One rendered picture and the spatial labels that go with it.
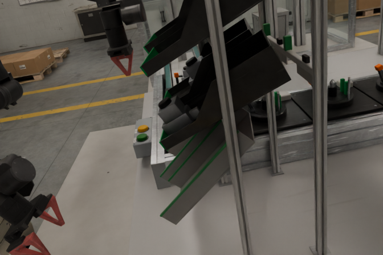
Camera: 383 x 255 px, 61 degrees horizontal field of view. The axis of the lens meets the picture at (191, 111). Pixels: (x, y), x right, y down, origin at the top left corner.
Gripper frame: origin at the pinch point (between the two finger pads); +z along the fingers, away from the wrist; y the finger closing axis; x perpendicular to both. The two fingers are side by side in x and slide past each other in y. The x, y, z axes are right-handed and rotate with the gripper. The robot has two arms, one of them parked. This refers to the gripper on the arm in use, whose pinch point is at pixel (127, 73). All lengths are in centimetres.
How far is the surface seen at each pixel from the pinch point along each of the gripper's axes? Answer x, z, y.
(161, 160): -3.9, 27.7, -10.5
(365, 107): -74, 29, -4
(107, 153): 21.1, 37.0, 18.9
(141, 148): 3.9, 29.5, 3.2
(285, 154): -44, 35, -11
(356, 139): -68, 36, -11
